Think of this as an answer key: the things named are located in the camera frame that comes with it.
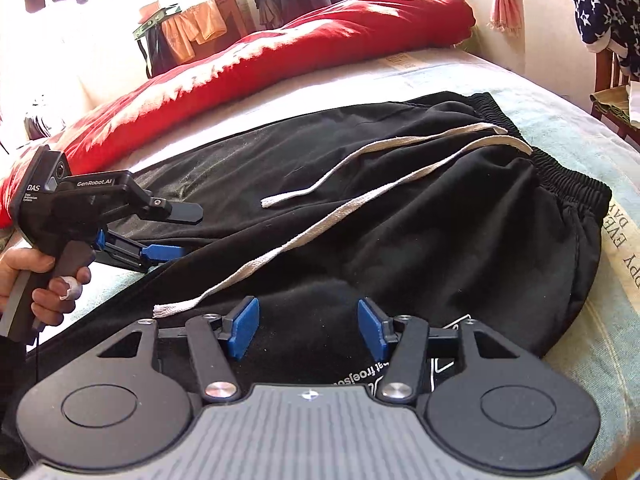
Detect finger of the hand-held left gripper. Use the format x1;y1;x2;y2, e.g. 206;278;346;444
94;229;187;274
135;185;204;225

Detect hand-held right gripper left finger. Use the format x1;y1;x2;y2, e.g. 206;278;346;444
95;296;262;405

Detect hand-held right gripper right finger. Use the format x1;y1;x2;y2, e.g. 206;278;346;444
356;297;518;405

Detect orange hanging clothes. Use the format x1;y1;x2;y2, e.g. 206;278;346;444
167;0;229;64

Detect person's left hand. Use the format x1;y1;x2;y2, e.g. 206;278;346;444
0;247;94;331

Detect red quilt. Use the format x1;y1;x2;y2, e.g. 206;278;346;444
0;0;477;230

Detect black hanging garment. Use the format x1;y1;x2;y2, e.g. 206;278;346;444
137;25;176;79

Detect dark folded umbrella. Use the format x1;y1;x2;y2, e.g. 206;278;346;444
252;0;283;31

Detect green patterned cloth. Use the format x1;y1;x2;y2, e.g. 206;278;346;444
589;85;640;129

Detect wooden chair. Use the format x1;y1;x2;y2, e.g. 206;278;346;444
590;45;640;137

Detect navy star print garment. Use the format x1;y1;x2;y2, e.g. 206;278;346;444
560;0;640;79

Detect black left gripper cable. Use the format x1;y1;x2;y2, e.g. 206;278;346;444
31;327;44;391

